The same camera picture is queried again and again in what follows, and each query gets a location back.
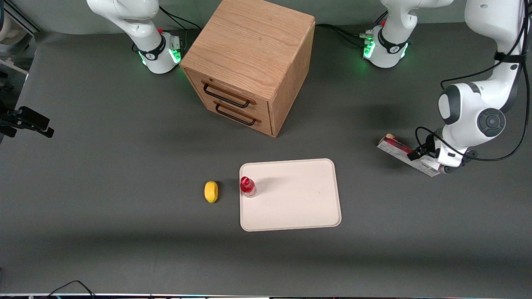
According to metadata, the small red-capped bottle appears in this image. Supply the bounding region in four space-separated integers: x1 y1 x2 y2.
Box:
240 176 257 198

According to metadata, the aluminium frame rail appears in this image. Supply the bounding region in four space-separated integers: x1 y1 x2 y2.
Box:
0 0 42 34

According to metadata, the white round device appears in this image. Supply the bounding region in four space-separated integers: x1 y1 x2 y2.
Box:
0 17 18 44

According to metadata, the black right base cable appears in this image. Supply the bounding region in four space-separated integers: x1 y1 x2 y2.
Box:
159 6 202 32

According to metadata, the wooden two-drawer cabinet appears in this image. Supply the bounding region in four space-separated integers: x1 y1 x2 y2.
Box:
180 0 315 138

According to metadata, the beige plastic tray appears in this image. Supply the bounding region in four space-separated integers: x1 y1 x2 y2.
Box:
239 158 342 232

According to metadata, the red cookie box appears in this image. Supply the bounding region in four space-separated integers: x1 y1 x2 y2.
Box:
377 133 443 177

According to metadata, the black cable at table edge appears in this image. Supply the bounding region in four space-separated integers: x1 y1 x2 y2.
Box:
45 280 97 298

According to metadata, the black base cable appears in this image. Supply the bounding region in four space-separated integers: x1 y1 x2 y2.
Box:
337 32 367 47
315 24 366 39
159 6 202 32

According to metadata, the black left base cable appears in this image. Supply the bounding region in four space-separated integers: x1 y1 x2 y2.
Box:
315 24 366 39
337 32 367 47

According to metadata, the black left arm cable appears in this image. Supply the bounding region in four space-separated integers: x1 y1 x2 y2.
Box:
415 0 532 163

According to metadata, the yellow lemon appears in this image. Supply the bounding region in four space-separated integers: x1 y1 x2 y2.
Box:
204 181 219 203

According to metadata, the black drawer handle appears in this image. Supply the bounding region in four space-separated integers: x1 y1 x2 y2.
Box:
215 104 260 126
202 82 255 108

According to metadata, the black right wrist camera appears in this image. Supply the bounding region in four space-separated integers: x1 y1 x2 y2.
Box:
0 109 19 138

